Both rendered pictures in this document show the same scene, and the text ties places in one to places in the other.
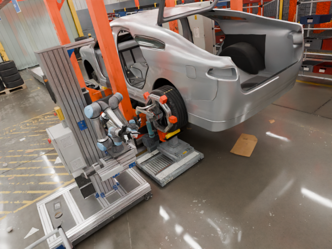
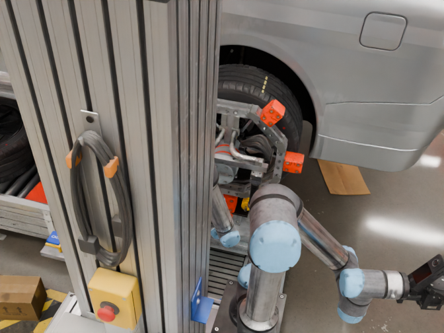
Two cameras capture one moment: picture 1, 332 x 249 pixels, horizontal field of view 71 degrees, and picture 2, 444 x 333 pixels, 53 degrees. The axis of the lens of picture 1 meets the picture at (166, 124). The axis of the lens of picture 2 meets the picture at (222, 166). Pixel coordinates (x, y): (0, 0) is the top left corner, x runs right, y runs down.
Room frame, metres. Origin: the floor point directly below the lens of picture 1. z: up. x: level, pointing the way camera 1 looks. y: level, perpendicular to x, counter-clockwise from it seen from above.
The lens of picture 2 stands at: (1.80, 1.29, 2.22)
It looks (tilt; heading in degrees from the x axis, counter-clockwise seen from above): 41 degrees down; 314
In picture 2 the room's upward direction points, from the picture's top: 4 degrees clockwise
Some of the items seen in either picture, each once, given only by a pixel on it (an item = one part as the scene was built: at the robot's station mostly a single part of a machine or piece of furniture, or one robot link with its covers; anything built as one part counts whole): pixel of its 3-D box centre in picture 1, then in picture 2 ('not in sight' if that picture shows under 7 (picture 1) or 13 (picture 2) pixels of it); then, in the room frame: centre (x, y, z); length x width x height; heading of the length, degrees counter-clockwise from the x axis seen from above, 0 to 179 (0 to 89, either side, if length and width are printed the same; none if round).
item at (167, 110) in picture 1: (158, 113); (228, 150); (2.95, 0.08, 0.85); 0.54 x 0.07 x 0.54; 33
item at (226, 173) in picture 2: (154, 115); (225, 160); (2.92, 0.14, 0.85); 0.21 x 0.14 x 0.14; 123
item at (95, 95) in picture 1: (99, 90); not in sight; (5.05, 1.33, 0.69); 0.52 x 0.17 x 0.35; 123
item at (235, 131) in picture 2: (152, 107); (247, 140); (2.81, 0.12, 1.03); 0.19 x 0.18 x 0.11; 123
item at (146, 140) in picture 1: (155, 140); not in sight; (3.23, 0.22, 0.26); 0.42 x 0.18 x 0.35; 123
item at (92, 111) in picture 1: (99, 127); (263, 283); (2.19, 0.70, 1.19); 0.15 x 0.12 x 0.55; 135
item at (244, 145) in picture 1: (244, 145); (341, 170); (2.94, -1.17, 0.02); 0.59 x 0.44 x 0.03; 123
